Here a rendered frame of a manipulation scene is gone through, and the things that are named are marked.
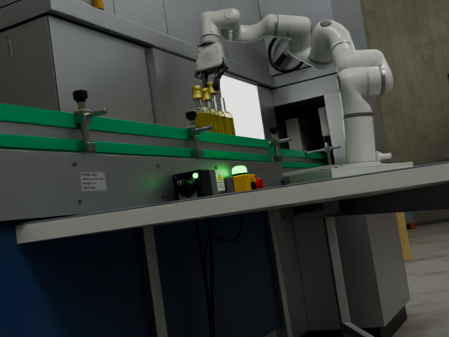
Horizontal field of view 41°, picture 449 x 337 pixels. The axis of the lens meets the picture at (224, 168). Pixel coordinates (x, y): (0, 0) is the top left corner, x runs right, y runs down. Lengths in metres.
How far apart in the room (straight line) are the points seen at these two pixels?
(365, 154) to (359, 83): 0.22
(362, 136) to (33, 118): 1.07
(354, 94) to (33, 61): 0.95
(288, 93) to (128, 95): 1.30
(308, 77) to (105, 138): 1.87
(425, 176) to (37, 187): 0.70
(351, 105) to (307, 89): 1.16
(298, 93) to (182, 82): 0.98
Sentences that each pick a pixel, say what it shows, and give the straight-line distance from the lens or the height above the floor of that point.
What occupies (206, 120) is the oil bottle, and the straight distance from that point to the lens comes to 2.01.
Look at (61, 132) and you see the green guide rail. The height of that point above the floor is 0.92.
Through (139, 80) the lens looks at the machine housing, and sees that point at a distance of 2.05.
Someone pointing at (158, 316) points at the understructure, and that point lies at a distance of 1.40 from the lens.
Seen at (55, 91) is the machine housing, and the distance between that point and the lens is 1.72.
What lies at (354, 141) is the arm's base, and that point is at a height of 0.89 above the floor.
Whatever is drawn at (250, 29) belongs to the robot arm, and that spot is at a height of 1.40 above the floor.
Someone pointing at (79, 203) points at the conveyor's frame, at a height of 0.78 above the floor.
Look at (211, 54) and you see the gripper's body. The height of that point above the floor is 1.29.
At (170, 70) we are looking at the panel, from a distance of 2.18.
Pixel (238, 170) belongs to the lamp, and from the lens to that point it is 1.76.
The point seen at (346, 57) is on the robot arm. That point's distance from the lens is 2.04.
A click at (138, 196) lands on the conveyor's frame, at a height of 0.78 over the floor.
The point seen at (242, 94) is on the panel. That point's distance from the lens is 2.71.
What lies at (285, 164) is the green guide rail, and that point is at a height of 0.90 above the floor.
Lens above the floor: 0.70
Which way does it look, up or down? 5 degrees up
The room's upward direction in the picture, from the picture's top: 8 degrees counter-clockwise
